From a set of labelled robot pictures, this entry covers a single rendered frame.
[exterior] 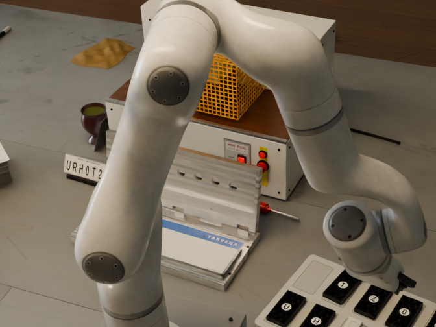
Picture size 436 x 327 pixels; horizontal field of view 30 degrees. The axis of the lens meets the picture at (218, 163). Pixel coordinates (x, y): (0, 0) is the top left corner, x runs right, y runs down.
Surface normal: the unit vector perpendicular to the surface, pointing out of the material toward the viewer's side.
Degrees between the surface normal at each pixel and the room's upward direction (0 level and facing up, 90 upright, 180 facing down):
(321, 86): 81
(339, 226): 34
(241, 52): 90
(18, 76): 0
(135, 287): 42
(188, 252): 0
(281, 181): 90
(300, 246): 0
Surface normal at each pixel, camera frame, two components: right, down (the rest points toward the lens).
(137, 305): 0.37, 0.51
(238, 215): -0.44, 0.37
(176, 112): 0.07, 0.90
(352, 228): -0.33, -0.38
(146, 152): -0.06, 0.65
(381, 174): 0.37, -0.68
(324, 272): -0.04, -0.81
